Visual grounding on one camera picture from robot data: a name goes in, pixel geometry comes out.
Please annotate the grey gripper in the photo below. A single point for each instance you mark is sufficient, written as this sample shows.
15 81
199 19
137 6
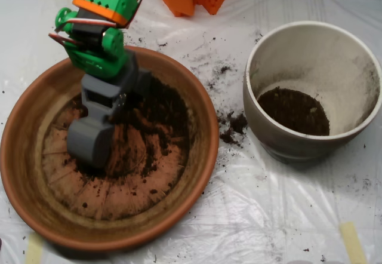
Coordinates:
99 98

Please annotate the dark soil pile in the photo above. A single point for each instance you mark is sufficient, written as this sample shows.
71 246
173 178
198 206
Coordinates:
167 96

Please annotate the dark soil heap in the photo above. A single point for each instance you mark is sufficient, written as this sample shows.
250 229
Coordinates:
292 111

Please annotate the terracotta clay saucer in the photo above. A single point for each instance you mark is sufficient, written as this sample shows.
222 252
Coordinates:
27 171

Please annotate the spilled soil patch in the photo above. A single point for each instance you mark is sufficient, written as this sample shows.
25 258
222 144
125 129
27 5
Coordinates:
235 125

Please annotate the white ceramic plant pot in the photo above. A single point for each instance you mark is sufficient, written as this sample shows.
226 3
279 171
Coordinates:
313 61

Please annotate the beige masking tape strip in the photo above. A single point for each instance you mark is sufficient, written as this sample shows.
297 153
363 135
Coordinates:
34 249
353 243

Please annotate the clear plastic cover sheet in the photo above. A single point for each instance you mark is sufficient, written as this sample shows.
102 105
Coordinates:
268 201

